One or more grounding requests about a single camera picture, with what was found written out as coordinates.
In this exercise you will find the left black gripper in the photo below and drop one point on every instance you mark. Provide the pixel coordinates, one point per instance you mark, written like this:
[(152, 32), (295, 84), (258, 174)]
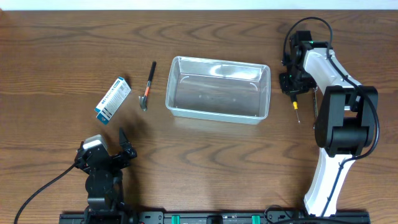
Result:
[(129, 152)]

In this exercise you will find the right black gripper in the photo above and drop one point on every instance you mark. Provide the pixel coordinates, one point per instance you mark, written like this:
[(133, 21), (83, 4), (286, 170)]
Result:
[(286, 88)]

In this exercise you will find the slim black yellow screwdriver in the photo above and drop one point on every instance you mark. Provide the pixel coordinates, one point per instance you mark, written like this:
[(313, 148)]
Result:
[(295, 105)]

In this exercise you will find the silver wrench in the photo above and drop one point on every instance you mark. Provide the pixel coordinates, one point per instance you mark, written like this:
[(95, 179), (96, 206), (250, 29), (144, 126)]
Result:
[(315, 104)]

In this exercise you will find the small black orange hammer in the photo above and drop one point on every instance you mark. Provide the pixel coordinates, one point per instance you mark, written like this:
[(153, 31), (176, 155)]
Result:
[(143, 98)]

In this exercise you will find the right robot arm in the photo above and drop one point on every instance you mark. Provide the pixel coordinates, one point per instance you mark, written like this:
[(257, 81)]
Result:
[(346, 121)]

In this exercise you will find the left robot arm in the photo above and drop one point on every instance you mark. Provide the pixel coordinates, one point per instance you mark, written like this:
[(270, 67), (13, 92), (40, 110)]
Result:
[(104, 183)]

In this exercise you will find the clear plastic container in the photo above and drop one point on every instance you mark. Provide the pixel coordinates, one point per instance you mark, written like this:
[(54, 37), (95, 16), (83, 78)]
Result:
[(218, 90)]

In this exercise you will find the white blue cardboard box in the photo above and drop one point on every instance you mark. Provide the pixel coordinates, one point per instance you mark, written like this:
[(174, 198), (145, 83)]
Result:
[(112, 100)]

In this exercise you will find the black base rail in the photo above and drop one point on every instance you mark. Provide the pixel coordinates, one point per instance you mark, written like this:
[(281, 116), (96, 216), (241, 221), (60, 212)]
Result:
[(271, 216)]

